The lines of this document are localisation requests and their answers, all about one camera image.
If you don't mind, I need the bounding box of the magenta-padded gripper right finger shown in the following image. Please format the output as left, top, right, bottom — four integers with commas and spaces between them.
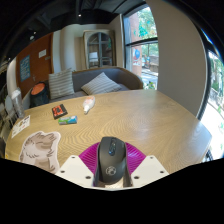
124, 141, 170, 188

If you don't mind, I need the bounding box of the white chair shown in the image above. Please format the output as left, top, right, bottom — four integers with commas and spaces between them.
0, 94, 16, 133

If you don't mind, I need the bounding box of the green and blue small pack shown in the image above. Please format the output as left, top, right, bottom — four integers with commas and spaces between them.
58, 115, 78, 126

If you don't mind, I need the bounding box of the square striped grey pillow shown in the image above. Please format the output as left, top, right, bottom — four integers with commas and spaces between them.
48, 68, 76, 100

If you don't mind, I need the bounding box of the grey curved sofa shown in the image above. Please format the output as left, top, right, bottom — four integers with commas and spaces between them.
29, 66, 144, 108

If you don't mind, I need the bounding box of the cat-shaped mouse pad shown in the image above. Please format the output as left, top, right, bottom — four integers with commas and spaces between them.
18, 130, 62, 175

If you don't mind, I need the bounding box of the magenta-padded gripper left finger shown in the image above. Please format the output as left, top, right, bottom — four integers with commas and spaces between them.
54, 142, 101, 188

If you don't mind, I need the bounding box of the black computer mouse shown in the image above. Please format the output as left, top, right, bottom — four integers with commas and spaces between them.
94, 136, 128, 184

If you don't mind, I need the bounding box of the blue wall poster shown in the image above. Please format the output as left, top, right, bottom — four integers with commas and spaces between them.
18, 54, 32, 83

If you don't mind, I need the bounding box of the clear spray bottle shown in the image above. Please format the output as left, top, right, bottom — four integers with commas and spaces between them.
10, 88, 26, 119

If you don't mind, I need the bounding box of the white printed paper sheet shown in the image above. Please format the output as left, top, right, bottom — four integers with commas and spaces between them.
10, 114, 32, 139

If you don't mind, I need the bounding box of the small white wall sign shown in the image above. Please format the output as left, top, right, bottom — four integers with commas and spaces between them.
37, 49, 48, 59

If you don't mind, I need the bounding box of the black and red small box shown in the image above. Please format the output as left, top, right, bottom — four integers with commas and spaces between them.
51, 103, 69, 120

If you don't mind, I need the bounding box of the black bag with orange top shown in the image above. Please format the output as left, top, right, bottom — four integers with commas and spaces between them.
29, 82, 50, 108

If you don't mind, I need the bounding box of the arched glass-door cabinet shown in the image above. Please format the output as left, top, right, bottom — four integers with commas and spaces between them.
83, 29, 116, 70

